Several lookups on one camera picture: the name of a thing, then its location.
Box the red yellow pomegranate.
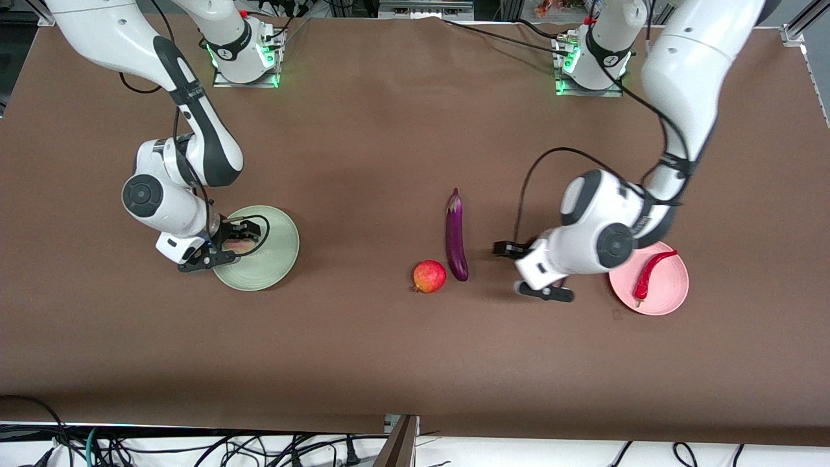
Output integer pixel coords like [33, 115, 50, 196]
[412, 259, 447, 294]

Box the red chili pepper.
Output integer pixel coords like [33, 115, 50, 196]
[634, 250, 679, 307]

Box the pale green round plate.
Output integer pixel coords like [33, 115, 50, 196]
[213, 205, 300, 292]

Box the purple eggplant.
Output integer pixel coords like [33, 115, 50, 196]
[445, 188, 469, 282]

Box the pink round plate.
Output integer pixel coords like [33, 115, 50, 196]
[608, 241, 690, 317]

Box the brown table mat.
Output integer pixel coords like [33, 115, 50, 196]
[0, 16, 830, 448]

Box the brown wooden board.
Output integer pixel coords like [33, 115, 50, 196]
[373, 415, 419, 467]

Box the orange background object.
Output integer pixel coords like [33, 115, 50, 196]
[537, 0, 584, 18]

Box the grey metal device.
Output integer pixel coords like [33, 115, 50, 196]
[379, 0, 474, 20]

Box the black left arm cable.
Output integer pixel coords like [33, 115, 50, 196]
[514, 0, 691, 244]

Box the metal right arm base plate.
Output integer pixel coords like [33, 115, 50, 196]
[213, 65, 281, 89]

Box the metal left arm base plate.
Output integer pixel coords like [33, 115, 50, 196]
[554, 78, 624, 98]

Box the thin black table cable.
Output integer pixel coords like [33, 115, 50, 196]
[444, 18, 571, 56]

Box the aluminium frame profile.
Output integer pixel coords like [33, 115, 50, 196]
[781, 0, 830, 46]
[26, 0, 56, 27]

